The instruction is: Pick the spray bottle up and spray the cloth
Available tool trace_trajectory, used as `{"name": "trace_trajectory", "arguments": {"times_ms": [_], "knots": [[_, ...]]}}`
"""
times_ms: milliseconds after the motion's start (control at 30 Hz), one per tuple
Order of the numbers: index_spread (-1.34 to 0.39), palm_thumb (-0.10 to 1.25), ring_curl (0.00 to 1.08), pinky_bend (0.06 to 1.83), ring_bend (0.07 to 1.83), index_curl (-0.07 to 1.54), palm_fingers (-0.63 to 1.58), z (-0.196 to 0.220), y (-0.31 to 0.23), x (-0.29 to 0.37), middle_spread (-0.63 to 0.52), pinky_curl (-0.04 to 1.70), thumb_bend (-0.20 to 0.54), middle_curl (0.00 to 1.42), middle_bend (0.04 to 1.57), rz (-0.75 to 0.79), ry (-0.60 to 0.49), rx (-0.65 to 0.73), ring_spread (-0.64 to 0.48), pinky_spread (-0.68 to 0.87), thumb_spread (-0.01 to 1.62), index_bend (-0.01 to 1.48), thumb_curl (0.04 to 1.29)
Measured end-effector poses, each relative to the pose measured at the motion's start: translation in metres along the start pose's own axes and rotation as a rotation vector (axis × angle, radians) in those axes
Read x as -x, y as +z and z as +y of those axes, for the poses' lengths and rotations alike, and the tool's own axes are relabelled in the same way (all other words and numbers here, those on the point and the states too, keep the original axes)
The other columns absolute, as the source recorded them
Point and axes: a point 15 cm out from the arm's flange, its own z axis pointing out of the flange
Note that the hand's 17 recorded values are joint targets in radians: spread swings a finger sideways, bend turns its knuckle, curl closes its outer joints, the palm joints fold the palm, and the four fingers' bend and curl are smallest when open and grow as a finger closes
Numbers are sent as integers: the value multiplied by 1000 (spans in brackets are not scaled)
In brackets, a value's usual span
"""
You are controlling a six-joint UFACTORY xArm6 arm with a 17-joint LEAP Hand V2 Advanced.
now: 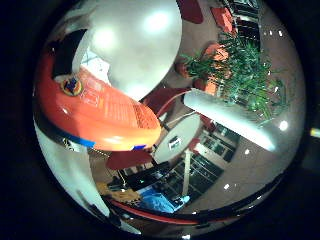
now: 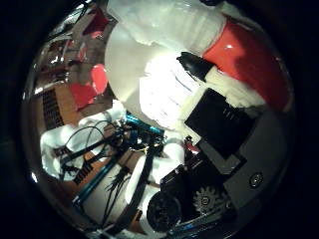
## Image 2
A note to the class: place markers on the wooden cabinet with black grid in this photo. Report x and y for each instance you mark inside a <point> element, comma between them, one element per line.
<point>68,106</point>

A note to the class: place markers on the dark red chair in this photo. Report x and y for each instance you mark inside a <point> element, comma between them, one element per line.
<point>96,23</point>

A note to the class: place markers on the white cloth with blue stripes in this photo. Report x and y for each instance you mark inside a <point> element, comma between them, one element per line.
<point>162,89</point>

